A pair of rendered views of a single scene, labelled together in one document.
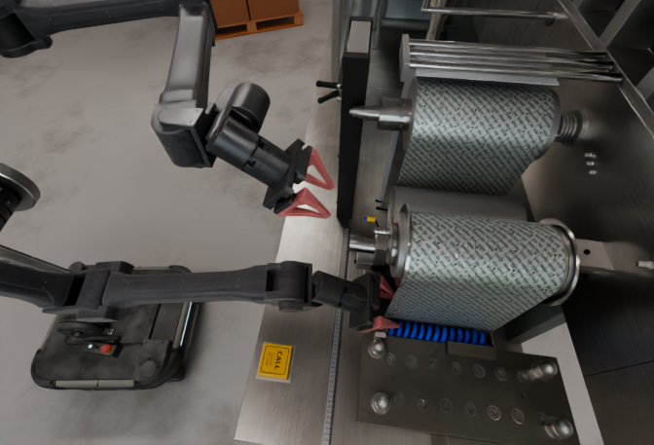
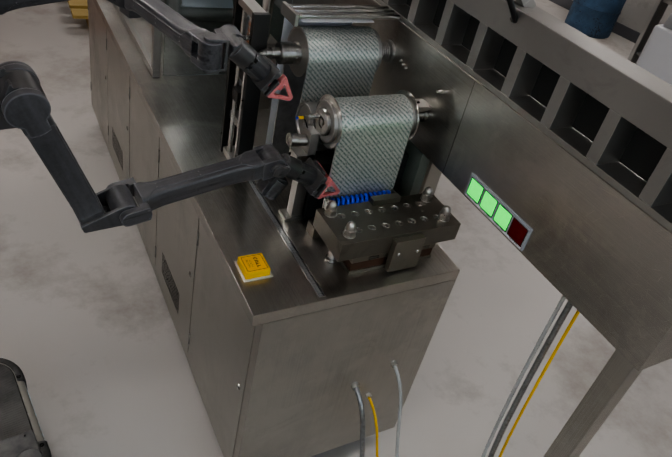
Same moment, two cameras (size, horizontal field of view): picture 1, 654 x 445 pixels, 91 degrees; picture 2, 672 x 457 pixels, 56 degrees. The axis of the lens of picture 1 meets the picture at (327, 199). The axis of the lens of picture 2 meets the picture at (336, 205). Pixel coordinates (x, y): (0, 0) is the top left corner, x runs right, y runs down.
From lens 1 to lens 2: 1.28 m
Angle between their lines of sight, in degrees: 34
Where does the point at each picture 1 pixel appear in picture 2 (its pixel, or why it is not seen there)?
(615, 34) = not seen: outside the picture
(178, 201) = not seen: outside the picture
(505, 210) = not seen: hidden behind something
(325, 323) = (275, 239)
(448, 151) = (330, 68)
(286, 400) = (277, 285)
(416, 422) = (373, 236)
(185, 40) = (159, 6)
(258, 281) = (253, 157)
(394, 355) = (343, 213)
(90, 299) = (129, 200)
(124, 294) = (156, 190)
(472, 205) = not seen: hidden behind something
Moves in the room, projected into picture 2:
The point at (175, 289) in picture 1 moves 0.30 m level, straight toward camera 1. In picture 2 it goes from (197, 176) to (320, 201)
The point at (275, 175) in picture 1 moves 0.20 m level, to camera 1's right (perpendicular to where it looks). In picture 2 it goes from (266, 69) to (334, 63)
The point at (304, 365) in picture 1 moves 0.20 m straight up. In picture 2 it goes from (276, 265) to (286, 207)
